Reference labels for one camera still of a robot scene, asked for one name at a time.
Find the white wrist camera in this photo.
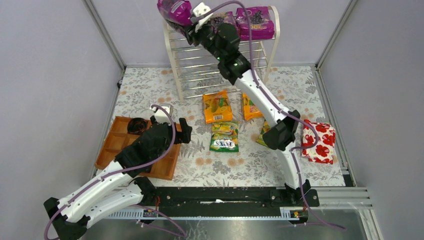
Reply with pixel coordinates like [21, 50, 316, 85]
[191, 2, 213, 23]
[150, 103, 174, 124]

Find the red floral fabric pouch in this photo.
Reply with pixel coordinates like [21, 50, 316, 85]
[300, 119, 336, 165]

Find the black cable coil top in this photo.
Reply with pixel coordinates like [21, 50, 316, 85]
[127, 117, 149, 136]

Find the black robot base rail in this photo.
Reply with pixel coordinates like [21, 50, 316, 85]
[140, 187, 320, 217]

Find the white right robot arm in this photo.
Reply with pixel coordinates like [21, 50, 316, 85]
[166, 20, 304, 190]

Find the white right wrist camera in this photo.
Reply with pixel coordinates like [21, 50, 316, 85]
[191, 2, 213, 23]

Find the cream metal shelf rack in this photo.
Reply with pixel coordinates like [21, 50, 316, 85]
[163, 5, 281, 100]

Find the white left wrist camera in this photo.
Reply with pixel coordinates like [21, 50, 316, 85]
[150, 103, 174, 124]

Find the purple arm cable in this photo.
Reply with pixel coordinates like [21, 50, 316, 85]
[43, 104, 188, 240]
[195, 0, 347, 232]

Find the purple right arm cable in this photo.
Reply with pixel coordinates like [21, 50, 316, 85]
[195, 0, 347, 232]

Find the green candy bag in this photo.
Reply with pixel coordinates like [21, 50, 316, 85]
[209, 121, 239, 153]
[256, 120, 270, 147]

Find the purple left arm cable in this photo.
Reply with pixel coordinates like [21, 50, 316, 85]
[43, 104, 188, 240]

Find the orange candy bag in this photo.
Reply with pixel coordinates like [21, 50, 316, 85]
[241, 92, 263, 121]
[202, 90, 233, 124]

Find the purple candy bag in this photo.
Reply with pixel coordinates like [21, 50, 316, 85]
[235, 6, 275, 41]
[209, 11, 240, 35]
[157, 0, 192, 27]

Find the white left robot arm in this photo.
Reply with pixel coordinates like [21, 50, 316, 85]
[43, 123, 177, 240]

